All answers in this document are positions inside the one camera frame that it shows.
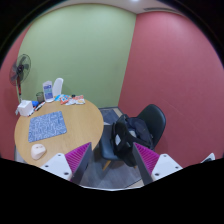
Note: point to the white chair back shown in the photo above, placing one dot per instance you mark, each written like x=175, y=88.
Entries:
x=57, y=87

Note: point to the white tissue box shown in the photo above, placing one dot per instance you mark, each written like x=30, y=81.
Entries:
x=25, y=108

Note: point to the black standing fan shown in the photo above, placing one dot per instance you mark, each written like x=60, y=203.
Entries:
x=19, y=72

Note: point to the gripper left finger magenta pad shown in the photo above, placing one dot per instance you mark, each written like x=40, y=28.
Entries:
x=72, y=165

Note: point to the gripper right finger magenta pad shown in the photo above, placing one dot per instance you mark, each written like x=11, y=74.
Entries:
x=153, y=166

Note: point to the black backpack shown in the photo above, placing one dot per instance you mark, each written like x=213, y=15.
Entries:
x=125, y=131

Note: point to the black marker pen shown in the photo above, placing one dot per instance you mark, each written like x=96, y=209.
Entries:
x=40, y=106

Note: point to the blue patterned mouse pad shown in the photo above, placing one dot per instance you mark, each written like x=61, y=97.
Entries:
x=46, y=126

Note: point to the black chair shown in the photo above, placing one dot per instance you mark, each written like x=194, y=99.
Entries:
x=155, y=120

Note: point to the round wooden table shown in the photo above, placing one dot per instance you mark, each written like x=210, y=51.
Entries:
x=84, y=124

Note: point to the dark green cup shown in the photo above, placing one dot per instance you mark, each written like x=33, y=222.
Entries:
x=40, y=97

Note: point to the colourful snack packets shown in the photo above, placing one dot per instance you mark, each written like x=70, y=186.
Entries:
x=70, y=99

